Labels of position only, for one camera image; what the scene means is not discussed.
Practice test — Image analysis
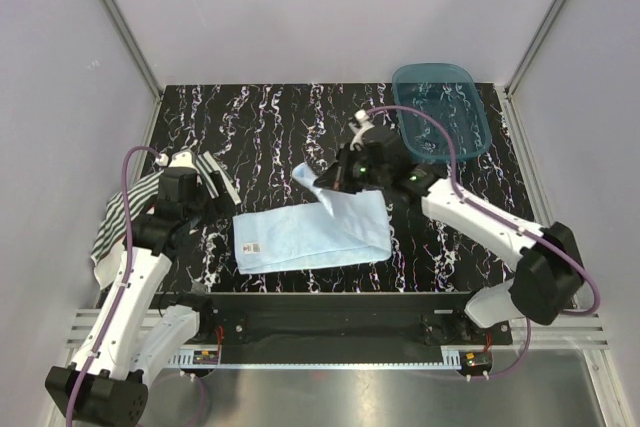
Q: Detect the green white striped towel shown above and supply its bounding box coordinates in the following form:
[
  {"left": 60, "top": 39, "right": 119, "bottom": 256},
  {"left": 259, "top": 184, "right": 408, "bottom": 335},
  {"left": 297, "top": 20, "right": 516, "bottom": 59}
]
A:
[{"left": 89, "top": 150, "right": 242, "bottom": 291}]

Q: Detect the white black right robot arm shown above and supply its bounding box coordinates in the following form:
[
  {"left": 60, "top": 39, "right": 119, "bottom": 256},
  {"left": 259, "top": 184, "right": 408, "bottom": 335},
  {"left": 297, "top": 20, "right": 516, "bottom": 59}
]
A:
[{"left": 314, "top": 127, "right": 584, "bottom": 344}]

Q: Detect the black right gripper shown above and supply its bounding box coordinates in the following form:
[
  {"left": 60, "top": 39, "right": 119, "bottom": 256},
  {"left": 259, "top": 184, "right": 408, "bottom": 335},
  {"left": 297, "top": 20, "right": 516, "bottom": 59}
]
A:
[{"left": 314, "top": 143, "right": 390, "bottom": 196}]

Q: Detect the teal transparent plastic bin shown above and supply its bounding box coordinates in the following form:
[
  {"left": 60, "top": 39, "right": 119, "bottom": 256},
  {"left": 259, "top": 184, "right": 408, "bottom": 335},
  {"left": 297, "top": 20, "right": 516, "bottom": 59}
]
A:
[{"left": 392, "top": 63, "right": 492, "bottom": 164}]

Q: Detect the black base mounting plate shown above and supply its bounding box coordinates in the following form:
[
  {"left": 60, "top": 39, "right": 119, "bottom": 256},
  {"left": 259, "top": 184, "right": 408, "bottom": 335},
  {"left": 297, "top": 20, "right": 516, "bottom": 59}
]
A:
[{"left": 190, "top": 293, "right": 513, "bottom": 369}]

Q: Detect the white slotted cable duct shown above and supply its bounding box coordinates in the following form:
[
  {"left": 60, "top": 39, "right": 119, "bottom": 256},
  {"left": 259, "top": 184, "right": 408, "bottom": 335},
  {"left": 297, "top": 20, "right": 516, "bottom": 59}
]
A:
[{"left": 166, "top": 347, "right": 461, "bottom": 370}]

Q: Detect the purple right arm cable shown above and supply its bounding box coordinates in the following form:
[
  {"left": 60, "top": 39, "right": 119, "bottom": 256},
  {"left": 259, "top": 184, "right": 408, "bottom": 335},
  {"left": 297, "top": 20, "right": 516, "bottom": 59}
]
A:
[{"left": 362, "top": 105, "right": 601, "bottom": 381}]

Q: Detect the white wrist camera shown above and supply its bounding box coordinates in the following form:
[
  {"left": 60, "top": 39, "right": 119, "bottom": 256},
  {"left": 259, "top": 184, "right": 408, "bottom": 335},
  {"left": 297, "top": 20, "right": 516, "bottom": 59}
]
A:
[
  {"left": 154, "top": 150, "right": 197, "bottom": 175},
  {"left": 349, "top": 109, "right": 374, "bottom": 150}
]

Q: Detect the aluminium front rail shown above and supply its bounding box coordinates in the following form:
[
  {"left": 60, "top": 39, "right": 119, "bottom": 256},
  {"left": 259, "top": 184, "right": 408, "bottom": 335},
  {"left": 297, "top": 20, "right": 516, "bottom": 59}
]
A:
[{"left": 67, "top": 310, "right": 610, "bottom": 348}]

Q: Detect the light blue towel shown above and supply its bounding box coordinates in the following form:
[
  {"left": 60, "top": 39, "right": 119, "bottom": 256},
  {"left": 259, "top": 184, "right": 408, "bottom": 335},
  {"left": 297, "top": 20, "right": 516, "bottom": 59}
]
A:
[{"left": 233, "top": 163, "right": 392, "bottom": 275}]

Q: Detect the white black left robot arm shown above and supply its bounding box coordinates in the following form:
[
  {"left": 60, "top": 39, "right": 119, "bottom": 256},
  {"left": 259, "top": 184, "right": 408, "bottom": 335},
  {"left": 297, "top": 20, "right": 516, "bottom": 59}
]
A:
[{"left": 45, "top": 167, "right": 216, "bottom": 426}]

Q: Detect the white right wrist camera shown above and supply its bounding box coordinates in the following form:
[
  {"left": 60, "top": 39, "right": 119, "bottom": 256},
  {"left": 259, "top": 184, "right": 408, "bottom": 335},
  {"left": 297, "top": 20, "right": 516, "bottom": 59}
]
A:
[{"left": 349, "top": 109, "right": 374, "bottom": 150}]

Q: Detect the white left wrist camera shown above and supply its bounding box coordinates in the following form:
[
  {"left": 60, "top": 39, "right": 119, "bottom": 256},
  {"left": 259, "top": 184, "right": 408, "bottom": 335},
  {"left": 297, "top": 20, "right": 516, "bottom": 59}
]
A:
[{"left": 154, "top": 150, "right": 197, "bottom": 175}]

